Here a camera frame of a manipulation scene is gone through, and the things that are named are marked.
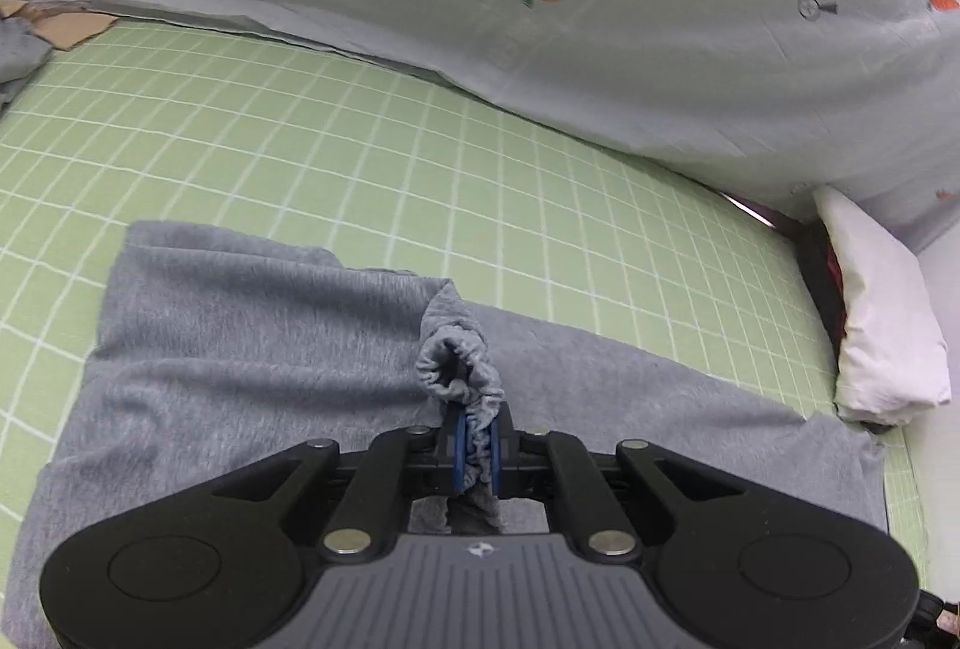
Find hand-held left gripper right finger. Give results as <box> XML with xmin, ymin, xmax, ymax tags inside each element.
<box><xmin>489</xmin><ymin>403</ymin><xmax>745</xmax><ymax>558</ymax></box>

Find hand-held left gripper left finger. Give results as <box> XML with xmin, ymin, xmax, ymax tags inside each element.
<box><xmin>216</xmin><ymin>405</ymin><xmax>470</xmax><ymax>558</ymax></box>

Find grey sweatpants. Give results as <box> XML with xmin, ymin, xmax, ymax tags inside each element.
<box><xmin>4</xmin><ymin>220</ymin><xmax>890</xmax><ymax>646</ymax></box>

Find dark red cloth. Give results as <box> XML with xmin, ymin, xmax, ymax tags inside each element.
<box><xmin>793</xmin><ymin>221</ymin><xmax>852</xmax><ymax>357</ymax></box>

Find white pillow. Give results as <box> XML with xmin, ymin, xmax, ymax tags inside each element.
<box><xmin>811</xmin><ymin>184</ymin><xmax>952</xmax><ymax>426</ymax></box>

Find grey carrot print sheet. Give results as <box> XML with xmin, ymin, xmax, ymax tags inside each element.
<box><xmin>0</xmin><ymin>0</ymin><xmax>960</xmax><ymax>256</ymax></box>

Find beige cloth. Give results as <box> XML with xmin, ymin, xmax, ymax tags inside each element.
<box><xmin>0</xmin><ymin>0</ymin><xmax>121</xmax><ymax>52</ymax></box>

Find grey sweatshirt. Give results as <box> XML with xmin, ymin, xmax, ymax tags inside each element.
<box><xmin>0</xmin><ymin>14</ymin><xmax>55</xmax><ymax>113</ymax></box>

